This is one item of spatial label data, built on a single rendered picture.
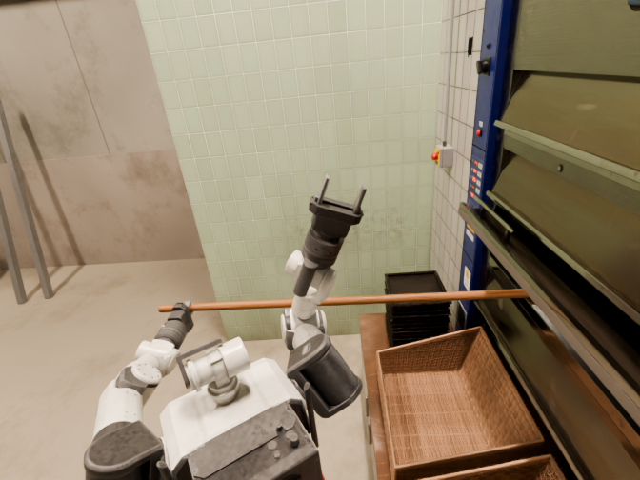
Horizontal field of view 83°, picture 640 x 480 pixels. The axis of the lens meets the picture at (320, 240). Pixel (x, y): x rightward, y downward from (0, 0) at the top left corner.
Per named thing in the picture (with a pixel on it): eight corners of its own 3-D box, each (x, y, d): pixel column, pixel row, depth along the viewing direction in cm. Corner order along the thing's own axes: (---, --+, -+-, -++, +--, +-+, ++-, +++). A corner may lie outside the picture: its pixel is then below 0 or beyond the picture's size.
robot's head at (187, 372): (235, 376, 68) (222, 338, 69) (190, 399, 65) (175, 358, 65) (230, 373, 74) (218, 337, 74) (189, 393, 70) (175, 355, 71)
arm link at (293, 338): (322, 343, 115) (341, 368, 94) (282, 349, 113) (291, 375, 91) (320, 308, 115) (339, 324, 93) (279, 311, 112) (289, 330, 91)
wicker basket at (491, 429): (476, 369, 175) (482, 323, 163) (534, 494, 124) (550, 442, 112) (375, 372, 178) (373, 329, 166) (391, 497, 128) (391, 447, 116)
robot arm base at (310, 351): (351, 373, 92) (370, 390, 81) (312, 409, 89) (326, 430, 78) (317, 327, 90) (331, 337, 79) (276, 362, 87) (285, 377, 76)
